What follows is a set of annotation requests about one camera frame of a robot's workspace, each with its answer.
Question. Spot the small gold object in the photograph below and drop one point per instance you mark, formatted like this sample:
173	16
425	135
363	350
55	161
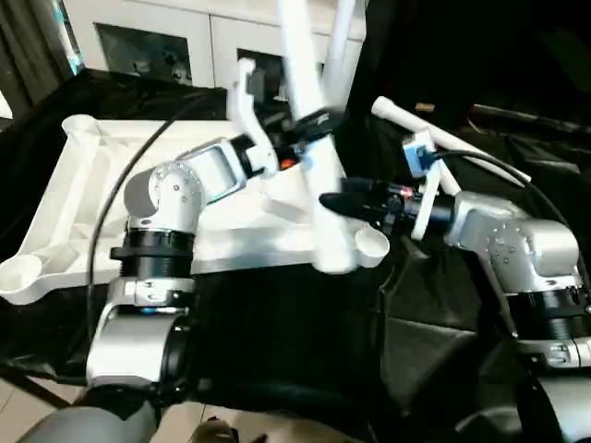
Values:
425	107

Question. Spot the white glass door cabinet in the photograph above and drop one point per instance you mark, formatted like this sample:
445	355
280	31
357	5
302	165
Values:
208	32

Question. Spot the beige curtain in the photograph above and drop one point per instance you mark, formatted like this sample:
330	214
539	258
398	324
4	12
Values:
23	55

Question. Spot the white plastic table top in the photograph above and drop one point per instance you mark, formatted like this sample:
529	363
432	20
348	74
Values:
69	184

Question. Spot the dark grey robot torso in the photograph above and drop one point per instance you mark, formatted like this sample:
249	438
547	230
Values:
92	424

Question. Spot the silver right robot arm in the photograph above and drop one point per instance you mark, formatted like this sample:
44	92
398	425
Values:
531	249

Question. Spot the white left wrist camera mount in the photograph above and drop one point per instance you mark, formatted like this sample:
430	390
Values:
242	106

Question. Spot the dark long rod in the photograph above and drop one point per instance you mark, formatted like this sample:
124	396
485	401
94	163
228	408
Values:
531	117

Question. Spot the white blue patterned roll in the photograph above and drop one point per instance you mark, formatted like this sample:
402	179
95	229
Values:
69	46

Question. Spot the black work mat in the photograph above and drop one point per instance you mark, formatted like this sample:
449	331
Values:
286	332

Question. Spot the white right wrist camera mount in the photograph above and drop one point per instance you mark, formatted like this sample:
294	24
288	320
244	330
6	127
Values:
429	194

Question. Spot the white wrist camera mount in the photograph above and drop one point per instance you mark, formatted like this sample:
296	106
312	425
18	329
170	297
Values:
429	194
242	106

